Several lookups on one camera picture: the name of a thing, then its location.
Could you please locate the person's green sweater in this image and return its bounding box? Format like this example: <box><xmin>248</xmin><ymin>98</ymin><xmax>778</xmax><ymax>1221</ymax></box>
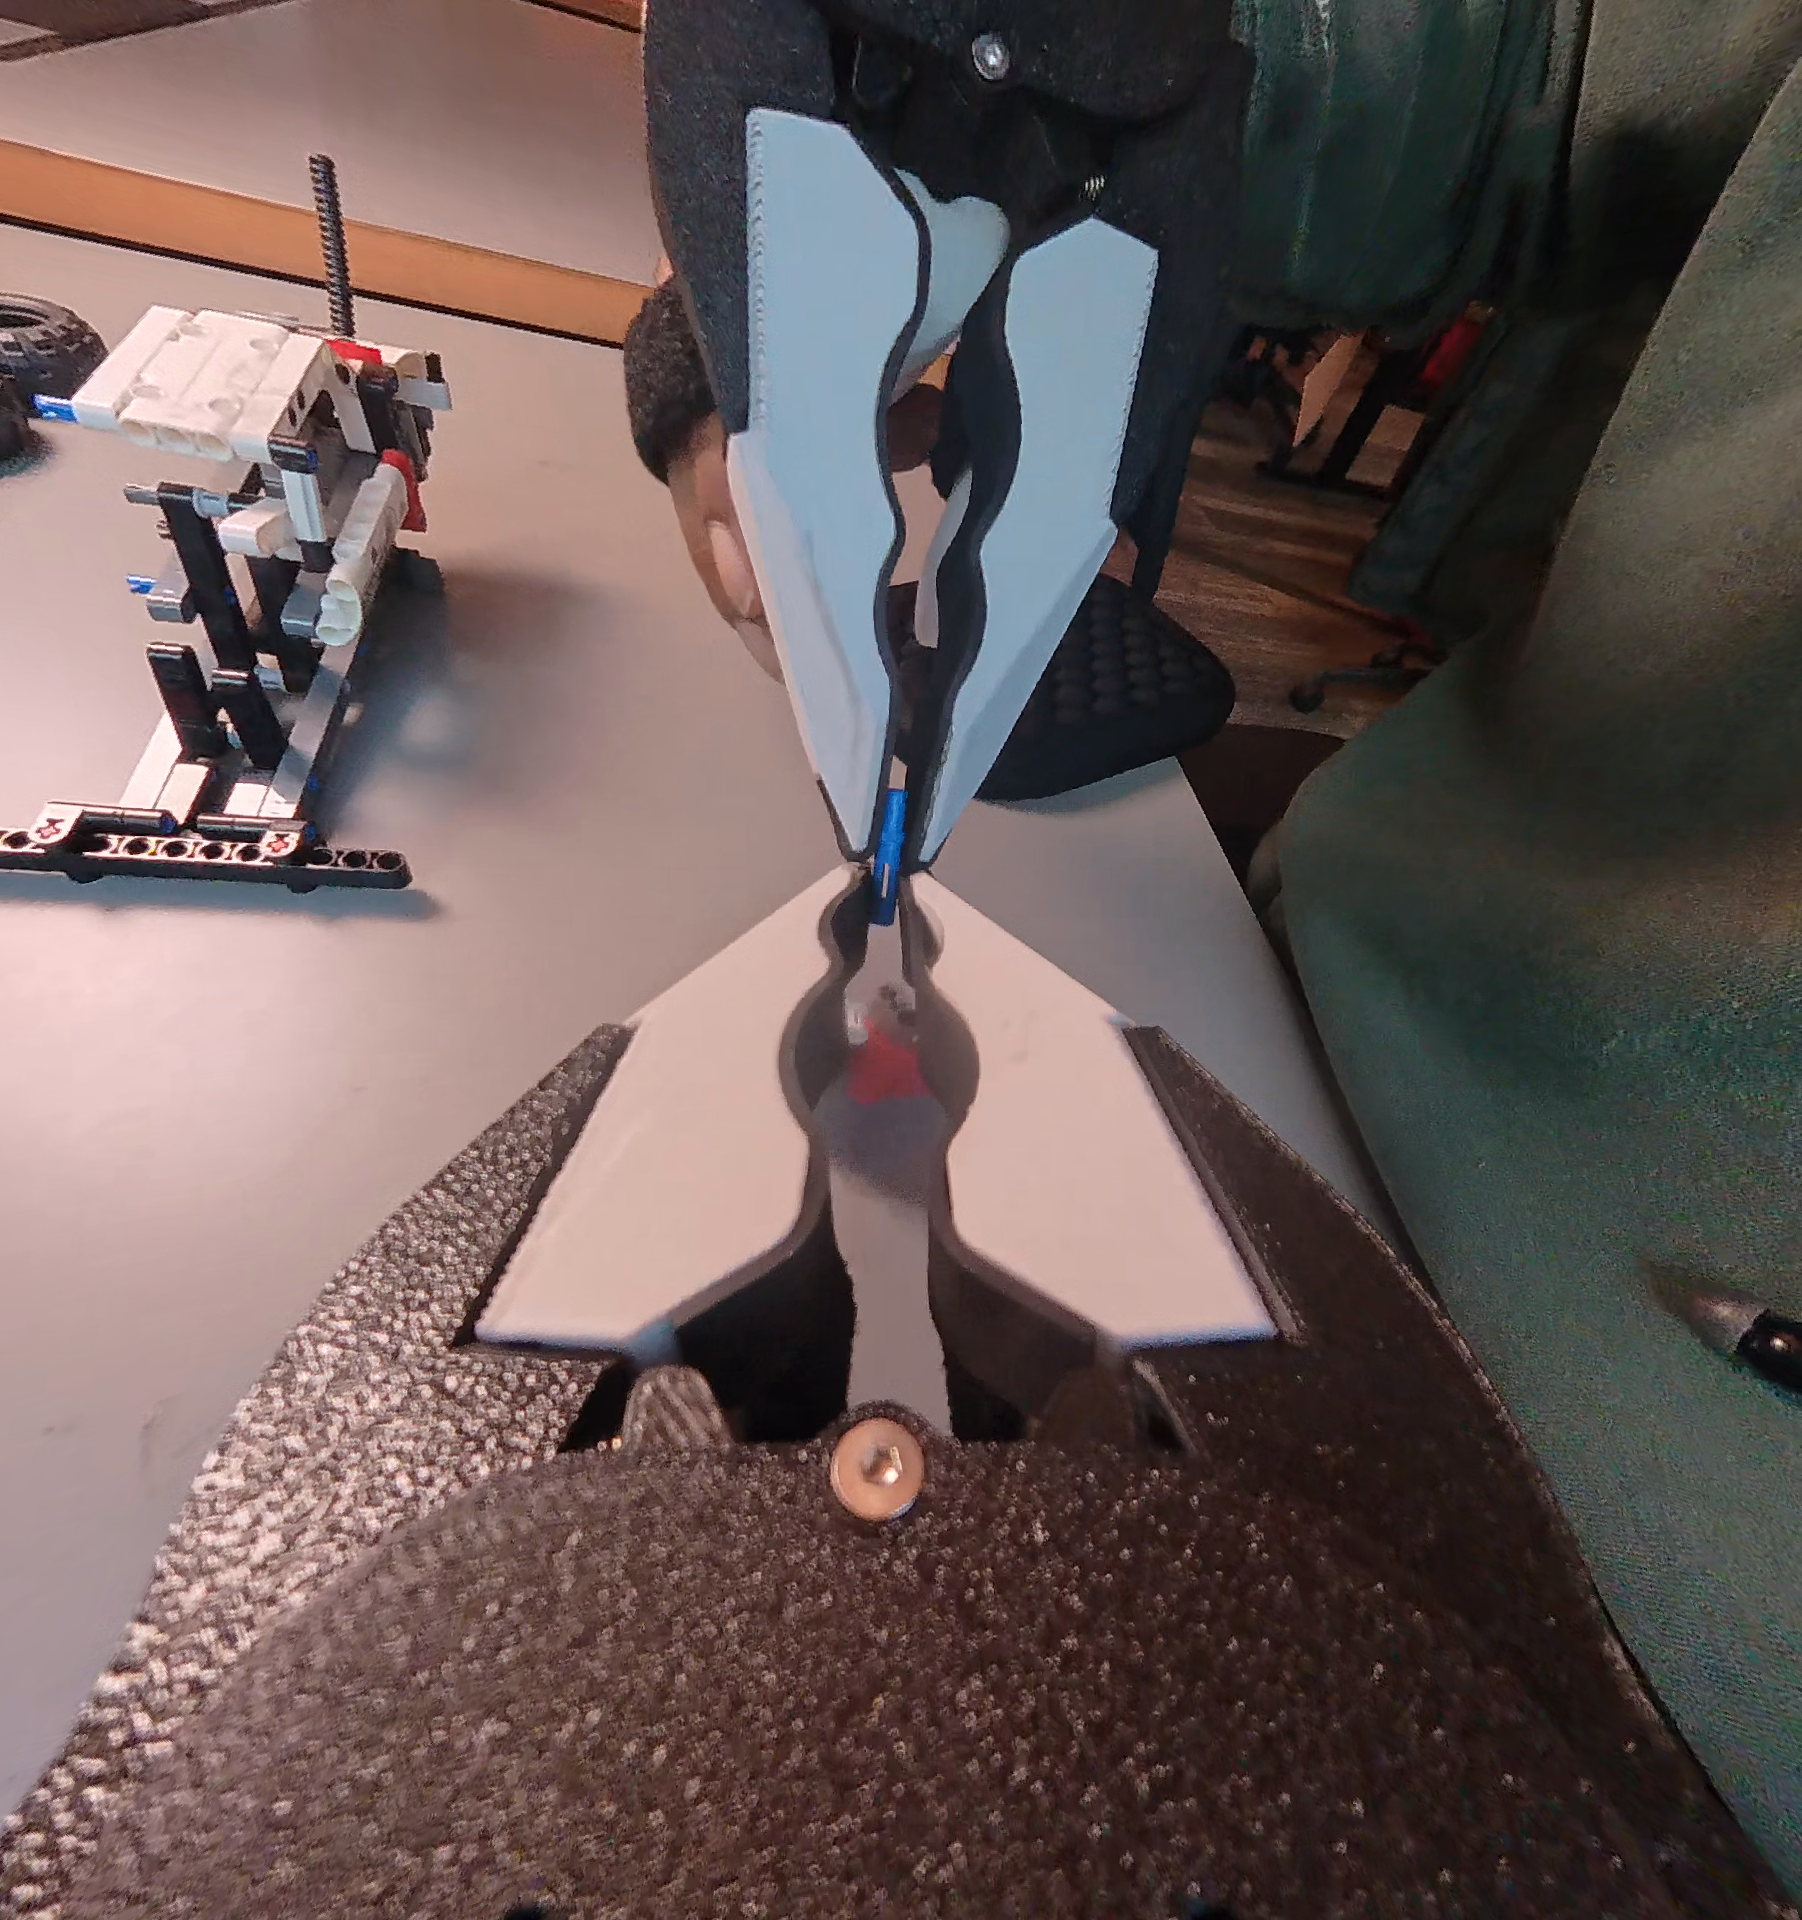
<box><xmin>1257</xmin><ymin>0</ymin><xmax>1802</xmax><ymax>1897</ymax></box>

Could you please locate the grey desk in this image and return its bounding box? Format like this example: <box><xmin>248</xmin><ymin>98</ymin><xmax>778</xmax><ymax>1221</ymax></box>
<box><xmin>0</xmin><ymin>206</ymin><xmax>1399</xmax><ymax>1863</ymax></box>

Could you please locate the partly built toy brick vehicle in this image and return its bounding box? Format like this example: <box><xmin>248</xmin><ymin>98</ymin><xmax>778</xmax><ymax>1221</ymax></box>
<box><xmin>0</xmin><ymin>300</ymin><xmax>459</xmax><ymax>894</ymax></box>

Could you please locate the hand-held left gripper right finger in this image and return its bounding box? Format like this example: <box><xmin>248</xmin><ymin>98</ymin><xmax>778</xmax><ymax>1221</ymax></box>
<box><xmin>902</xmin><ymin>881</ymin><xmax>1284</xmax><ymax>1438</ymax></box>

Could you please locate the black clip-on cable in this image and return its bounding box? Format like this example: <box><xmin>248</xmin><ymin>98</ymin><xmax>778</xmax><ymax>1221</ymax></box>
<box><xmin>1645</xmin><ymin>1261</ymin><xmax>1802</xmax><ymax>1409</ymax></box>

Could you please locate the blue toy pin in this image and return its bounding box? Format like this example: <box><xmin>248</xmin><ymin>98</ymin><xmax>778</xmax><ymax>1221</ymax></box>
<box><xmin>867</xmin><ymin>764</ymin><xmax>912</xmax><ymax>920</ymax></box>

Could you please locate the grey neighbouring table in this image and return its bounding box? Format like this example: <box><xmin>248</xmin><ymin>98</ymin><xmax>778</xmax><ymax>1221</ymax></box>
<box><xmin>0</xmin><ymin>0</ymin><xmax>664</xmax><ymax>288</ymax></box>

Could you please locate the thin black rod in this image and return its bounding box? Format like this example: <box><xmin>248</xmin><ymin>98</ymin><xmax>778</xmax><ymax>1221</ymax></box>
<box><xmin>314</xmin><ymin>158</ymin><xmax>359</xmax><ymax>343</ymax></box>

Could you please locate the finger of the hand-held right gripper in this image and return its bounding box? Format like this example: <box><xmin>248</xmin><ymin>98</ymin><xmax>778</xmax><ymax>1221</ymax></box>
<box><xmin>727</xmin><ymin>107</ymin><xmax>1008</xmax><ymax>857</ymax></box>
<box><xmin>909</xmin><ymin>218</ymin><xmax>1168</xmax><ymax>871</ymax></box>

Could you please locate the person's right forearm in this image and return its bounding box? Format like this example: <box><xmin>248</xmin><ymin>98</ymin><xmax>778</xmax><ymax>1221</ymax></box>
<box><xmin>1231</xmin><ymin>0</ymin><xmax>1598</xmax><ymax>338</ymax></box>

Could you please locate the black mesh office chair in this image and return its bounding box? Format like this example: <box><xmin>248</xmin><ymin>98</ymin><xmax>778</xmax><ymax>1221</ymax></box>
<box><xmin>977</xmin><ymin>567</ymin><xmax>1244</xmax><ymax>806</ymax></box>

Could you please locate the wooden plank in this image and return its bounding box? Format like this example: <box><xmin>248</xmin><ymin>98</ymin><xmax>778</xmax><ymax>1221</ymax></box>
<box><xmin>0</xmin><ymin>127</ymin><xmax>655</xmax><ymax>350</ymax></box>

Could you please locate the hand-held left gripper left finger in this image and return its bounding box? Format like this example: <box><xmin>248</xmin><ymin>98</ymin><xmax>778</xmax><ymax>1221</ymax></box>
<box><xmin>477</xmin><ymin>871</ymin><xmax>878</xmax><ymax>1438</ymax></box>

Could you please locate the person's right hand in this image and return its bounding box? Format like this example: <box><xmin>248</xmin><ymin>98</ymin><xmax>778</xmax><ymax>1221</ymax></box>
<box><xmin>627</xmin><ymin>270</ymin><xmax>790</xmax><ymax>677</ymax></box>

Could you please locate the red white black brick subassembly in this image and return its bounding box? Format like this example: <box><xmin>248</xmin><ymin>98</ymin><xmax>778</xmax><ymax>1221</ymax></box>
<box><xmin>840</xmin><ymin>975</ymin><xmax>953</xmax><ymax>1118</ymax></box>

